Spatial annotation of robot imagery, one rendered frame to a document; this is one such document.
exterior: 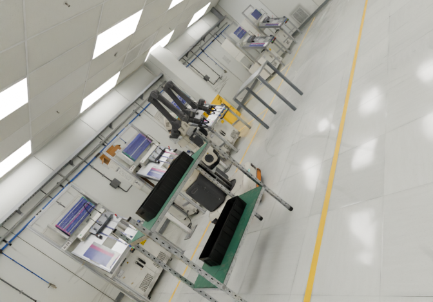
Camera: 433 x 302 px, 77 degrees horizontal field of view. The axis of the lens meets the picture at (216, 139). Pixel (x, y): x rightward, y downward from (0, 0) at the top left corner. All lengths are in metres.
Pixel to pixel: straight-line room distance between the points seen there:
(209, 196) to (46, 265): 3.57
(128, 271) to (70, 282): 1.75
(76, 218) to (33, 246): 1.61
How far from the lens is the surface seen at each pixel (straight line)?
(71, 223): 4.42
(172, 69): 7.63
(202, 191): 3.07
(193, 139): 2.94
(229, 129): 5.85
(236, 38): 8.32
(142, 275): 4.37
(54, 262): 5.87
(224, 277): 2.03
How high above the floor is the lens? 1.23
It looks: 8 degrees down
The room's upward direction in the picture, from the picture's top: 50 degrees counter-clockwise
